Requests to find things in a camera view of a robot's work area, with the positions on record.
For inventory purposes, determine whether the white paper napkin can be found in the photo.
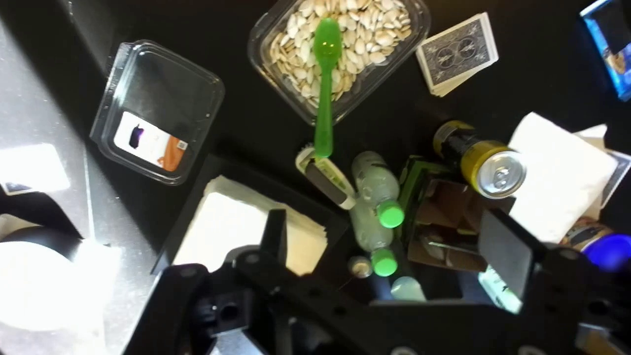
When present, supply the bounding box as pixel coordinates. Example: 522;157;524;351
506;110;621;246

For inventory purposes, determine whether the green plastic spoon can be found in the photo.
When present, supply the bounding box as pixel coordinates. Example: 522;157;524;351
309;15;344;161

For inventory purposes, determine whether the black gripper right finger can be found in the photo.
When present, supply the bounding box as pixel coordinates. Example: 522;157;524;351
477;207;536;311

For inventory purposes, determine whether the teal green carton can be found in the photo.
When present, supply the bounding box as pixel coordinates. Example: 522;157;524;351
477;264;526;315

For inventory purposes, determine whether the black square tray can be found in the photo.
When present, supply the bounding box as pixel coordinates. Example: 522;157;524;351
151;151;350;280

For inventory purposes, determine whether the small clear bottle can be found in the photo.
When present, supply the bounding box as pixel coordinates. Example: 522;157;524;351
388;274;427;305

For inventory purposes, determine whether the white styrofoam box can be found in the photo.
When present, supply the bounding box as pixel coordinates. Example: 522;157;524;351
171;173;329;278

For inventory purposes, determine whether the jar with blue lid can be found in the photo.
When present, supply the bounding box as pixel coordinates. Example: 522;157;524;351
559;219;631;272

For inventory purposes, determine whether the clear plastic tub of seeds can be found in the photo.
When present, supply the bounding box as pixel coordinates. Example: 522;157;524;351
246;0;433;128

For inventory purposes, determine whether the clear plastic container with label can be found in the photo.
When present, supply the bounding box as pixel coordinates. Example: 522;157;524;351
86;37;226;189

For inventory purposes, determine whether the open brown cardboard box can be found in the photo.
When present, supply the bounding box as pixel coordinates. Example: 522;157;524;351
396;153;522;276

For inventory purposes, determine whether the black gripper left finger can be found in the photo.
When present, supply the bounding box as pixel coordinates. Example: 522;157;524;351
258;207;289;266

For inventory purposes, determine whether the clear bottle with green cap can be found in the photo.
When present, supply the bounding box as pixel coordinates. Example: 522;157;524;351
346;199;400;280
350;149;406;230

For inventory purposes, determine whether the blue snack packet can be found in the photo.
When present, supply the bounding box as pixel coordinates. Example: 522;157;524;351
577;0;631;104

